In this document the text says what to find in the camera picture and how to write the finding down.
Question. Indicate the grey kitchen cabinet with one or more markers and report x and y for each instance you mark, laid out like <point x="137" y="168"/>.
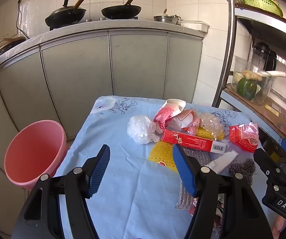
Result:
<point x="83" y="74"/>

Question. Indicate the steel wool scrubber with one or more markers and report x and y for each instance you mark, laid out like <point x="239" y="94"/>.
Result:
<point x="242" y="170"/>

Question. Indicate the bubble wrap sheet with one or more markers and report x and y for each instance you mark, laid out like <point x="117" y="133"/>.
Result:
<point x="197" y="156"/>

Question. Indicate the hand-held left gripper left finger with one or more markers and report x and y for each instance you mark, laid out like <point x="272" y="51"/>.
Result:
<point x="99" y="171"/>

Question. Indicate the white plastic bag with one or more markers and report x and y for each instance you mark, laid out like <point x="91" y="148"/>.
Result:
<point x="141" y="129"/>

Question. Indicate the green squash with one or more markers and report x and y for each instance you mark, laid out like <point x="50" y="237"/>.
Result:
<point x="246" y="88"/>

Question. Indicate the white foam strip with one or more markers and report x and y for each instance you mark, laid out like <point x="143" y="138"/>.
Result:
<point x="222" y="160"/>

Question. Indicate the white radish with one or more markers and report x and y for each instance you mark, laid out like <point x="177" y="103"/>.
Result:
<point x="277" y="73"/>

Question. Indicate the green plastic basket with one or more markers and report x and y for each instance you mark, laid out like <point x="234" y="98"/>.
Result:
<point x="260" y="2"/>

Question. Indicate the person's right hand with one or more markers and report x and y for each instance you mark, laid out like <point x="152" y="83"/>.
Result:
<point x="280" y="225"/>

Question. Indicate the white rectangular tray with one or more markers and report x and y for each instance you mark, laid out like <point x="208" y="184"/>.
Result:
<point x="195" y="26"/>

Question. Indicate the dark blue electric cooker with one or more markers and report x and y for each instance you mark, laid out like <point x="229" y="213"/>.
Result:
<point x="8" y="46"/>

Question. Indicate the red white paper cup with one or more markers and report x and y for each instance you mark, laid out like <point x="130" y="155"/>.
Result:
<point x="166" y="113"/>

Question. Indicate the large yellow foam net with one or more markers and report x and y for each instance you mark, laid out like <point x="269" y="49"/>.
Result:
<point x="161" y="154"/>

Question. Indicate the steel pot with lid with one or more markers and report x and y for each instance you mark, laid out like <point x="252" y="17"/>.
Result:
<point x="166" y="18"/>

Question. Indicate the clear crumpled plastic wrap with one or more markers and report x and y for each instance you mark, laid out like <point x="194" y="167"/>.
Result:
<point x="210" y="120"/>

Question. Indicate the red cardboard box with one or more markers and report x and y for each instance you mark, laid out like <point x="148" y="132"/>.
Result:
<point x="190" y="140"/>

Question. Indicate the red snack packet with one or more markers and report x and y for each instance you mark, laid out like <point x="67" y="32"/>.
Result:
<point x="242" y="135"/>

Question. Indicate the black blender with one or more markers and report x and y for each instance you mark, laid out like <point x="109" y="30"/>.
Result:
<point x="261" y="54"/>

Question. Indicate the black wok with lid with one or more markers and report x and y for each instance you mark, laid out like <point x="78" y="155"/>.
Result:
<point x="65" y="16"/>

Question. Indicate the metal shelf rack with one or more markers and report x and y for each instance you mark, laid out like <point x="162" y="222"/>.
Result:
<point x="231" y="17"/>

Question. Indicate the pink plastic bucket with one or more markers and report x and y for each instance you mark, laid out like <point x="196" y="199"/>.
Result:
<point x="33" y="151"/>

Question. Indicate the blue floral tablecloth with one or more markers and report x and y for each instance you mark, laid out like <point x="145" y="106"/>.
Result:
<point x="123" y="184"/>

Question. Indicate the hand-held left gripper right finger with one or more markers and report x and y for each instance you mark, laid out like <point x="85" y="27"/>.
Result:
<point x="185" y="171"/>

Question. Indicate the ginger root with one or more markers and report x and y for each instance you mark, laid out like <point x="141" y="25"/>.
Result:
<point x="251" y="75"/>

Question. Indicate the small yellow foam net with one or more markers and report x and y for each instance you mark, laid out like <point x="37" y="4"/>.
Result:
<point x="207" y="134"/>

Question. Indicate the cardboard sheet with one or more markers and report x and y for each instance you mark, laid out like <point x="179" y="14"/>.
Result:
<point x="275" y="112"/>

